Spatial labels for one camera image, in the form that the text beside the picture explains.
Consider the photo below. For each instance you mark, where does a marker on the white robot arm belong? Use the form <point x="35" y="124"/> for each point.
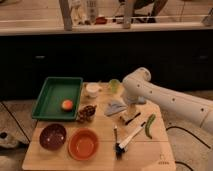
<point x="195" y="109"/>

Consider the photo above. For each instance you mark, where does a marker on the dark purple bowl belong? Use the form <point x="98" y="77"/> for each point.
<point x="53" y="137"/>

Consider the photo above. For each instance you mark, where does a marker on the brown pine cone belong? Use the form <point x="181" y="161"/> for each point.
<point x="86" y="114"/>

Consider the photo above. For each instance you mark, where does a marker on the orange red bowl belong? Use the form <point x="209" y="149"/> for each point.
<point x="83" y="144"/>

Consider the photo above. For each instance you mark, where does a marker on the green plastic tray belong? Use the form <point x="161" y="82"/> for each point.
<point x="54" y="92"/>

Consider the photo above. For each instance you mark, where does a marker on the white cup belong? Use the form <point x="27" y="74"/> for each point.
<point x="93" y="89"/>

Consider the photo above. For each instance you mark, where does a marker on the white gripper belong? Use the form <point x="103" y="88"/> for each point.
<point x="130" y="112"/>

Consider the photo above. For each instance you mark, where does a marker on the orange ball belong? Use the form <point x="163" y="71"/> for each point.
<point x="67" y="105"/>

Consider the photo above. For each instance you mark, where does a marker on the brown wooden block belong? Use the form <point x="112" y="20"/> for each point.
<point x="133" y="118"/>

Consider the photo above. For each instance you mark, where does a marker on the green pea pod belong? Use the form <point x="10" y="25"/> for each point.
<point x="149" y="122"/>

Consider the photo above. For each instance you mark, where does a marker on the grey towel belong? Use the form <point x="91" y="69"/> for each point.
<point x="114" y="107"/>

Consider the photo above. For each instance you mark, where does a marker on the white handled brush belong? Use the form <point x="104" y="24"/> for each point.
<point x="126" y="141"/>

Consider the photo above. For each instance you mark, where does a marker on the green translucent cup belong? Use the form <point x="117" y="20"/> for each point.
<point x="114" y="85"/>

